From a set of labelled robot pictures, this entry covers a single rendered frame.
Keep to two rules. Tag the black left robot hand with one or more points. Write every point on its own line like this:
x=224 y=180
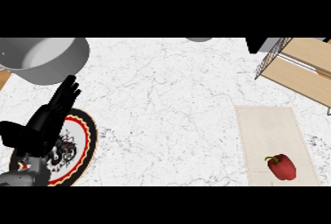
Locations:
x=44 y=122

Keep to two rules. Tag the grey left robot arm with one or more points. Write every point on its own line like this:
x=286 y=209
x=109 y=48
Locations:
x=23 y=174

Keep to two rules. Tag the beige placemat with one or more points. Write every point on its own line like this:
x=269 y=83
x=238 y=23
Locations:
x=275 y=143

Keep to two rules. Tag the black rimmed patterned plate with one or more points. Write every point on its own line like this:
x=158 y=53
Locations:
x=75 y=145

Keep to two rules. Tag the wooden cutting board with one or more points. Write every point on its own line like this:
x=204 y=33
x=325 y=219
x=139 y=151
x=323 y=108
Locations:
x=3 y=78

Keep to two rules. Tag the grey metal pot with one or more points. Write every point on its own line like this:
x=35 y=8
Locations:
x=43 y=59

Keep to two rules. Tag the grey round object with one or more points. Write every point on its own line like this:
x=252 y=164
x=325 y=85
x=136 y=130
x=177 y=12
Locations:
x=198 y=39

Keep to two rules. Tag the black appliance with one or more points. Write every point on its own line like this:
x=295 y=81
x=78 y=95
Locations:
x=255 y=43

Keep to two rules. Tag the red bell pepper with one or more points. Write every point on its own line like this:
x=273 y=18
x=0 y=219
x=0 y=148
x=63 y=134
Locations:
x=282 y=167

